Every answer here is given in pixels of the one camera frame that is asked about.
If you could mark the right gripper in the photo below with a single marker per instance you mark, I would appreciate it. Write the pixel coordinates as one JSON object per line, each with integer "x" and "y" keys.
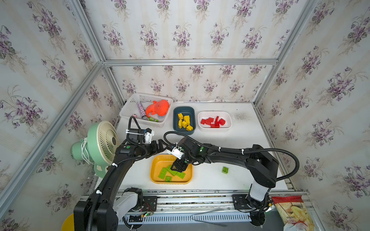
{"x": 179, "y": 162}

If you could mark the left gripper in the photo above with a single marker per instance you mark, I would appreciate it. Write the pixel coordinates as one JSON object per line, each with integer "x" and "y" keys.
{"x": 154, "y": 150}

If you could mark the green lego plate long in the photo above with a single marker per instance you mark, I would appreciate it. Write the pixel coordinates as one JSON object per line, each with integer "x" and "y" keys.
{"x": 181, "y": 175}

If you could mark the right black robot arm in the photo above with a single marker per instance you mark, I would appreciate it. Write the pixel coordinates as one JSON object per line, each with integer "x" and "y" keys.
{"x": 259, "y": 161}

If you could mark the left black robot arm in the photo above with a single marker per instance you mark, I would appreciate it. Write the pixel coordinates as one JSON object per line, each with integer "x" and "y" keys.
{"x": 102, "y": 211}

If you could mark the green marker in basket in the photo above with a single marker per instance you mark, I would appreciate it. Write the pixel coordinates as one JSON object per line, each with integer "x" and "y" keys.
{"x": 153, "y": 119}

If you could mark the purple bottle in basket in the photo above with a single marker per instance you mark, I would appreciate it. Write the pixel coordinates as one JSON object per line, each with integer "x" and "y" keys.
{"x": 141, "y": 110}

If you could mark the yellow plastic tray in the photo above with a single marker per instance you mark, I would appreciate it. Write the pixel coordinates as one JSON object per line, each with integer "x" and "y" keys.
{"x": 163, "y": 161}

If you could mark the white perforated basket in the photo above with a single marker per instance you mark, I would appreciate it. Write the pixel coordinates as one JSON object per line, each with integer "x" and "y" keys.
{"x": 130, "y": 108}

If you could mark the red toy in basket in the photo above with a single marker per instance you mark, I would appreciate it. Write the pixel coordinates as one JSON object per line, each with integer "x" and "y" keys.
{"x": 158, "y": 108}

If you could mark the white plastic tray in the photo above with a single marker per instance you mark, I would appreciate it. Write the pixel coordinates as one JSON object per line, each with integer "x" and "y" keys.
{"x": 222, "y": 115}

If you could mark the dark blue plastic tray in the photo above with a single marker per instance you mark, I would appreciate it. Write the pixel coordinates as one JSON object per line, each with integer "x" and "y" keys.
{"x": 186, "y": 111}

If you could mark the small green lego brick bottom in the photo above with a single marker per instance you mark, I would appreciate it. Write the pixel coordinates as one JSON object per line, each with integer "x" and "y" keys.
{"x": 225, "y": 170}

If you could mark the green desk fan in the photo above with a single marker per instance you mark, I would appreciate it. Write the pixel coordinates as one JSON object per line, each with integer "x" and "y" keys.
{"x": 98, "y": 148}

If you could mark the snack bag red top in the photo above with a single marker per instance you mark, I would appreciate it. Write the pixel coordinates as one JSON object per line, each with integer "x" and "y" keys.
{"x": 293, "y": 213}

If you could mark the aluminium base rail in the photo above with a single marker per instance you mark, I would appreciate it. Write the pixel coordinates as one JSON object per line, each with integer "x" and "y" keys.
{"x": 185, "y": 207}

